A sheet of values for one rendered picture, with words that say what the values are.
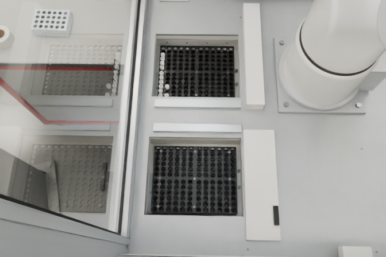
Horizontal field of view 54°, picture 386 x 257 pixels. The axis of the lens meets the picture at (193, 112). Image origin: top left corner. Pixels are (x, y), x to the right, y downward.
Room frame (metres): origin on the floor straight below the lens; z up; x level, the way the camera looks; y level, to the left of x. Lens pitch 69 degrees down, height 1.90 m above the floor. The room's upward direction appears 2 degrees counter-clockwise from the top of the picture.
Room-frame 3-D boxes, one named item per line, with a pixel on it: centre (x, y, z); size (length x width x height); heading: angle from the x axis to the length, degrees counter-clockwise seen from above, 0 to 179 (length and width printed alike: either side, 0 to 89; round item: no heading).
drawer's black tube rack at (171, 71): (0.52, -0.02, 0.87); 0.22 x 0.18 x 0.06; 87
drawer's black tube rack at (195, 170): (0.20, 0.00, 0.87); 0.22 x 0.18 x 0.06; 87
